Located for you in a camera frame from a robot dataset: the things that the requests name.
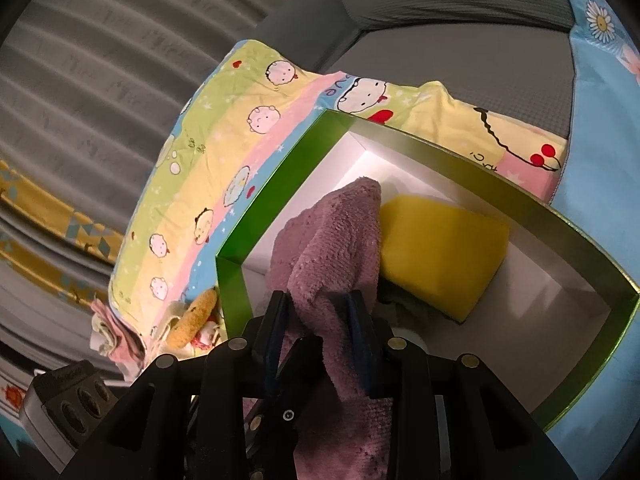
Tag blue floral sheet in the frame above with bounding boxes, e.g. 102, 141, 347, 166
542, 0, 640, 480

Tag yellow sponge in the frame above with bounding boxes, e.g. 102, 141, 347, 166
377, 195, 511, 324

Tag cartoon printed blanket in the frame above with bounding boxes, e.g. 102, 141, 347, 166
109, 40, 571, 376

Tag pink garment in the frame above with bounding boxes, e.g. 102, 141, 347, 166
106, 310, 148, 378

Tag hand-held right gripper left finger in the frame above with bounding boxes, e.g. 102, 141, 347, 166
60, 290, 326, 480

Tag brown cookie plush toy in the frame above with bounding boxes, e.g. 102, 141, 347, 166
165, 287, 219, 350

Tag grey sofa cushions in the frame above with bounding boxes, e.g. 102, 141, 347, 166
250, 0, 576, 143

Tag red and white checked cloth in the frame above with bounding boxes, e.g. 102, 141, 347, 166
192, 317, 226, 348

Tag mauve fleece towel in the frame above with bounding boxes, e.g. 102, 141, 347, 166
243, 176, 393, 480

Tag grey green garment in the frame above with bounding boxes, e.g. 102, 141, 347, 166
90, 310, 119, 357

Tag green cardboard box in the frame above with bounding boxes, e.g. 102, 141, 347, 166
215, 108, 640, 433

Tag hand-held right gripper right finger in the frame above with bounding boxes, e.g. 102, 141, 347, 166
345, 290, 576, 480

